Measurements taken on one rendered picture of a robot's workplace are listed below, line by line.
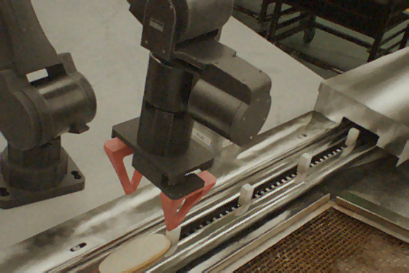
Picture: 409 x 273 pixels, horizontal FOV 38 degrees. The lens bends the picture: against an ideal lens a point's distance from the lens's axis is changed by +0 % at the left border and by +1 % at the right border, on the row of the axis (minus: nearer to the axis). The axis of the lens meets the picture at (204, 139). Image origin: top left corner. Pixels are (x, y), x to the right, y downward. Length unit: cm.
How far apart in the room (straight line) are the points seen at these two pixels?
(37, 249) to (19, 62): 22
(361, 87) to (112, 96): 44
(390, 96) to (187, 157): 53
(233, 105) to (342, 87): 53
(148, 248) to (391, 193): 45
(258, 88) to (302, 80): 74
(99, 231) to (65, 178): 14
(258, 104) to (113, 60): 69
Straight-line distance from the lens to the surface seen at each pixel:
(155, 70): 56
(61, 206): 81
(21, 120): 73
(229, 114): 52
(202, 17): 53
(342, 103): 103
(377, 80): 110
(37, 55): 74
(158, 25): 53
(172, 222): 65
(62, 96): 74
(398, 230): 76
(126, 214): 74
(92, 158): 90
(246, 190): 81
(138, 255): 70
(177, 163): 60
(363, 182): 99
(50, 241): 70
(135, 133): 63
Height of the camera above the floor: 135
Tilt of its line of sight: 33 degrees down
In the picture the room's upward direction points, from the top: 11 degrees clockwise
